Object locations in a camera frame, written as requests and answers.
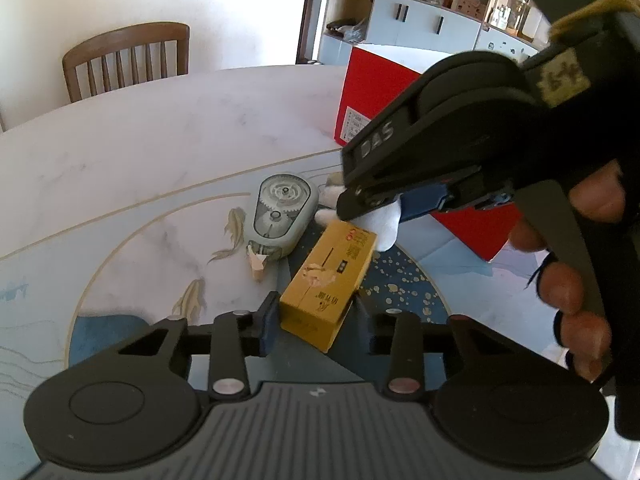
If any grey-green correction tape dispenser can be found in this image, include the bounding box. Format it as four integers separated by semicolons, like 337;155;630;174
245;172;319;259

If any white cabinet with black handles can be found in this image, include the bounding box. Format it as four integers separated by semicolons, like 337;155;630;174
367;0;541;57

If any white soft toy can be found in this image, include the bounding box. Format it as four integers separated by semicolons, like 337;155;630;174
314;180;402;252

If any person's right hand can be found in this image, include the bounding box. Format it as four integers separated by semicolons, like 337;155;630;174
509;159;628;383

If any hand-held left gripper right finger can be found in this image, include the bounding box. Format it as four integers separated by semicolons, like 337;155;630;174
367;311;521;401

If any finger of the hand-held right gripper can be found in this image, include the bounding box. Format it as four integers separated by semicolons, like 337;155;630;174
400;170;516;222
337;80;481;222

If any yellow cardboard box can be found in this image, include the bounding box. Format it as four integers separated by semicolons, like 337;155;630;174
279;220;378;353

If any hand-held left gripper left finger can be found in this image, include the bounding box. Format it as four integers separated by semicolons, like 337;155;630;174
117;292;281;401

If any red cardboard box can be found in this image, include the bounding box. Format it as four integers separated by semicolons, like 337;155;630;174
334;44;523;261

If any grey plastic bag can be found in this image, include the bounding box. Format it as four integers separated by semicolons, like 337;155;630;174
325;17;369;44

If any wooden slat-back chair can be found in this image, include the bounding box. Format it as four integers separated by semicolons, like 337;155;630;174
62;22;191;103

